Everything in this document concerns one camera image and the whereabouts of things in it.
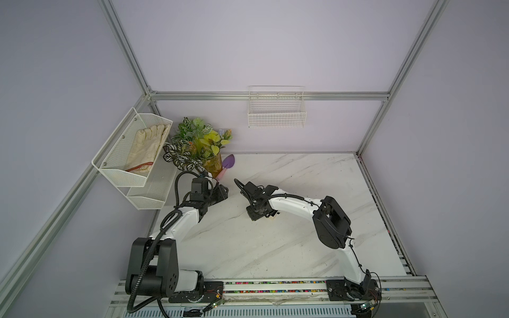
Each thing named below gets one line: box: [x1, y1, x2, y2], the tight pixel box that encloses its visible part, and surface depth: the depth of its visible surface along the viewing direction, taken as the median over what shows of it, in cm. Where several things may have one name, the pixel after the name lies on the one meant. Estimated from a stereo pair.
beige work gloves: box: [124, 123, 171, 174], surface depth 79 cm
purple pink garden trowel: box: [216, 153, 236, 181], surface depth 118 cm
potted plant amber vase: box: [163, 117, 233, 178], surface depth 94 cm
